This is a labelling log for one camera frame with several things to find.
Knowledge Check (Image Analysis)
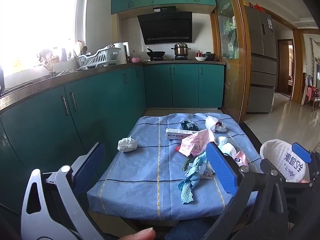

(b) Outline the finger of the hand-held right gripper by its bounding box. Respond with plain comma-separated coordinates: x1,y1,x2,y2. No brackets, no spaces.
292,142,320,180

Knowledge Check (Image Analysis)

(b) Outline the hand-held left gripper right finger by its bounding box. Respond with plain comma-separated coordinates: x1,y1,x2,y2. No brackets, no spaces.
206,141,300,240

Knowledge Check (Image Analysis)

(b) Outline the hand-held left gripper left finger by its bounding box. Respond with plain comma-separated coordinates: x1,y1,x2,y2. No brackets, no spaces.
20,142,108,240

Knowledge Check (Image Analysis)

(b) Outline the white printed wrapper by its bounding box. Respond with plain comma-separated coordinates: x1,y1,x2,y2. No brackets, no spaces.
199,169,217,180

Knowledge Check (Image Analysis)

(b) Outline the pink tissue packet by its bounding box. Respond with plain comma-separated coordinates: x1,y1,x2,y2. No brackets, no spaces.
232,151,249,167

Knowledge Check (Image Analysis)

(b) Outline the white printed trash bag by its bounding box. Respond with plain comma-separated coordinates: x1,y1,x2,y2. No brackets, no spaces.
260,139,312,183

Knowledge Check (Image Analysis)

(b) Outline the pink torn paper bag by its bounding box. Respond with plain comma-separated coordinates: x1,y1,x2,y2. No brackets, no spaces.
179,129,216,157

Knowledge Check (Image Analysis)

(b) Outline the blue cleaning cloth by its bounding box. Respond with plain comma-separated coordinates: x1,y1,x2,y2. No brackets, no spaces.
177,165,215,204

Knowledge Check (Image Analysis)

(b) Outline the white tissue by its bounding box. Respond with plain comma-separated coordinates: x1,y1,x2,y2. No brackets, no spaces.
117,136,138,153

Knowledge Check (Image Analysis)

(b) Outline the person's left hand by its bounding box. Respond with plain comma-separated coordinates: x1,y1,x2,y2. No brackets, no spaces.
119,227,156,240

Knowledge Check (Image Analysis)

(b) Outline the white plastic bag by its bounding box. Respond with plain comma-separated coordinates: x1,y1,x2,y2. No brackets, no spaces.
205,116,227,132

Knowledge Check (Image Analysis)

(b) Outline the blue checked tablecloth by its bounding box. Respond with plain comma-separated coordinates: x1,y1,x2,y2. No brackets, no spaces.
87,112,263,222

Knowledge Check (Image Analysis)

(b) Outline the white blue ointment box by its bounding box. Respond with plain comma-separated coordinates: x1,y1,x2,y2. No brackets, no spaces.
165,127,200,140

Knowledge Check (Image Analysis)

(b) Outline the dark crumpled plastic bag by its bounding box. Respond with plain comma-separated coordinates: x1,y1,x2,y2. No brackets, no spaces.
180,119,199,131

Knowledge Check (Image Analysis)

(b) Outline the wooden chair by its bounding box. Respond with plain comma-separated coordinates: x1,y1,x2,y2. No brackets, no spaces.
302,72,320,113

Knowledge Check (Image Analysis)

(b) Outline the person's blue jeans leg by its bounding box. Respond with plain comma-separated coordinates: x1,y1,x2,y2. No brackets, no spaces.
165,220,215,240

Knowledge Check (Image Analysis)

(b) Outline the grey refrigerator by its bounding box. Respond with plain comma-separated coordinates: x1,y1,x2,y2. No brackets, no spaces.
244,5,278,113

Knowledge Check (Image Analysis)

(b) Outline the brown wooden doorway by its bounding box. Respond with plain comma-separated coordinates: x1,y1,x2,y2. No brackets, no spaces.
277,29,305,104

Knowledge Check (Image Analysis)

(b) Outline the dark stone countertop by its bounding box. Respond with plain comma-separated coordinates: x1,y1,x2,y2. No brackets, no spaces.
0,59,225,113

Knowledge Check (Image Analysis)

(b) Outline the white dish rack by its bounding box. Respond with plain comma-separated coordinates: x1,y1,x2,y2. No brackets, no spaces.
75,44,122,68

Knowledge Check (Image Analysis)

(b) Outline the wooden glass door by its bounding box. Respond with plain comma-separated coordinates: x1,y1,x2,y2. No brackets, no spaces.
210,0,252,123

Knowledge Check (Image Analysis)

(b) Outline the brown rag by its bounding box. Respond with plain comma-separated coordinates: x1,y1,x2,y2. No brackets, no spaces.
37,49,55,70

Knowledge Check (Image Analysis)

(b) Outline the white kitchen appliance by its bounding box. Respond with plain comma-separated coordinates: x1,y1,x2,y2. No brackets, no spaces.
114,42,130,65

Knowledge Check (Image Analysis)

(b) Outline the steel cooking pot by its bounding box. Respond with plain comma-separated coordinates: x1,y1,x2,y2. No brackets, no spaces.
171,42,192,57

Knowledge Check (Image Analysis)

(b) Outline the gas stove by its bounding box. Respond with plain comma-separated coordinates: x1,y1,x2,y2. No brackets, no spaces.
144,56,194,62

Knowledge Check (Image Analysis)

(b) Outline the black wok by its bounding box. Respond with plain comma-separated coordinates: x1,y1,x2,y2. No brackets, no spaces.
146,48,166,58

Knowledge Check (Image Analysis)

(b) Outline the black range hood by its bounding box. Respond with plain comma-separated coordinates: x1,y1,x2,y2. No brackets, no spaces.
137,6,193,45

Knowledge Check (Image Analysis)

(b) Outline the bright window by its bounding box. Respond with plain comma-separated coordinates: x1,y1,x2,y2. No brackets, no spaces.
0,0,83,80

